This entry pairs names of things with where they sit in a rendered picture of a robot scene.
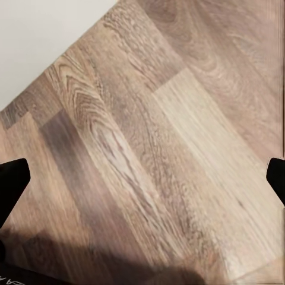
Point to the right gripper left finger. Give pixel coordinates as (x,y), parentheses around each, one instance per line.
(14,177)

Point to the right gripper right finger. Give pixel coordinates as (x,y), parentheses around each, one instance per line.
(276,177)

